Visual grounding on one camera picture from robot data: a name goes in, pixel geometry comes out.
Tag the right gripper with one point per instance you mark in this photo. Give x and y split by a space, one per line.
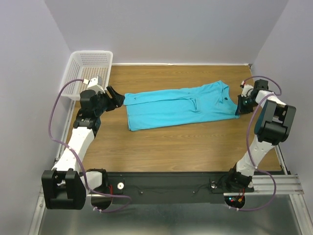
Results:
243 105

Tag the turquoise t shirt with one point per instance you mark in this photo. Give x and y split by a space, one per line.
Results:
173 107

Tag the white plastic basket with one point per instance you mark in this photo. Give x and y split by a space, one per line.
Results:
88 64

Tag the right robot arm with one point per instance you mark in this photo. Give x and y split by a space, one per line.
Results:
272 127

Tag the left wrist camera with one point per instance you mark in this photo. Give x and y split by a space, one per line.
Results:
94 84

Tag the aluminium frame rail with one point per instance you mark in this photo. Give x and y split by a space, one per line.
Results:
200 147

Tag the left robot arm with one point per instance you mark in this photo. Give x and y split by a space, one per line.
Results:
67 184

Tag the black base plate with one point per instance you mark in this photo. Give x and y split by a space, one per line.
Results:
172 187

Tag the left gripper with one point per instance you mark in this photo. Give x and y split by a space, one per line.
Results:
109 99

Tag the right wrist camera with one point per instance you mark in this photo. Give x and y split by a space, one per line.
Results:
246 89

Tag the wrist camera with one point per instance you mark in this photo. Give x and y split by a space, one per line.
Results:
246 89
94 84

